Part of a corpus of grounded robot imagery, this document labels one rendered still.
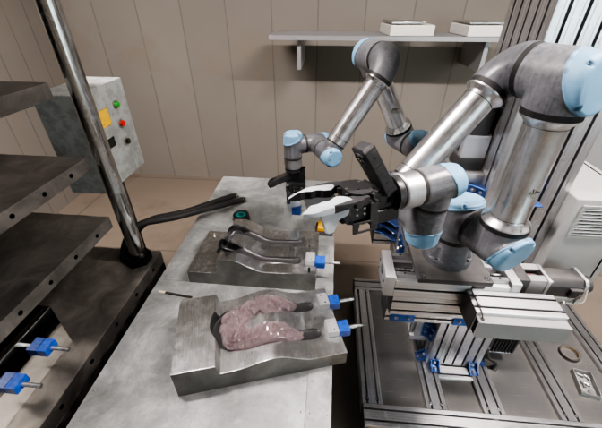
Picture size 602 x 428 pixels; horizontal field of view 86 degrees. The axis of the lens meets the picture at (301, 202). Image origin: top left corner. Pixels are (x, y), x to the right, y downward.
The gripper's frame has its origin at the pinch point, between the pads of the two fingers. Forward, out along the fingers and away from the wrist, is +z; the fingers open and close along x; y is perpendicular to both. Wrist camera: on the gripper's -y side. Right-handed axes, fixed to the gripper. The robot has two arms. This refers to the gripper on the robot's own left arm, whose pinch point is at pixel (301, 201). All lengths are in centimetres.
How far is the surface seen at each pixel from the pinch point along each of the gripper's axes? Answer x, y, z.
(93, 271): 87, 55, 63
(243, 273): 54, 52, 6
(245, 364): 18, 56, 13
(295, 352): 16, 56, -1
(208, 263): 65, 51, 18
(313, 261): 46, 48, -19
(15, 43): 306, -40, 129
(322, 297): 31, 54, -17
